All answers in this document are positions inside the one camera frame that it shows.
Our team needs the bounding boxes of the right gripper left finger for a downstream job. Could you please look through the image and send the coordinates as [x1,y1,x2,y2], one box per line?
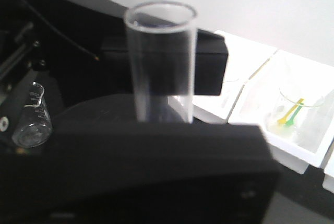
[0,0,230,102]

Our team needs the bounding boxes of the right white storage bin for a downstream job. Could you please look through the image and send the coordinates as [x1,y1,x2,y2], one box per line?
[323,153,334,193]

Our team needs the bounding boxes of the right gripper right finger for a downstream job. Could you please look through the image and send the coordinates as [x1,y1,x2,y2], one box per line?
[1,95,280,223]

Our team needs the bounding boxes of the left white storage bin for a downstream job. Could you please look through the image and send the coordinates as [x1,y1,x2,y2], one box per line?
[193,30,278,124]

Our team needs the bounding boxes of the clear glass test tube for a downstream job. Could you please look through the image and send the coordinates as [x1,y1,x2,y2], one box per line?
[124,1,197,123]

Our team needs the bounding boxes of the white storage bin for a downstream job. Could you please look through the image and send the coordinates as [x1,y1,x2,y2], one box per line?
[323,153,334,193]
[229,50,333,174]
[193,30,278,124]

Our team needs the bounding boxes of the glass beaker in middle bin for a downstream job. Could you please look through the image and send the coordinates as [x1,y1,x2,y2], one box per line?
[265,85,333,150]

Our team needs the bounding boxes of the middle white storage bin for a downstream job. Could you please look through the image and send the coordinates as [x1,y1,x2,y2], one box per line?
[229,50,333,174]

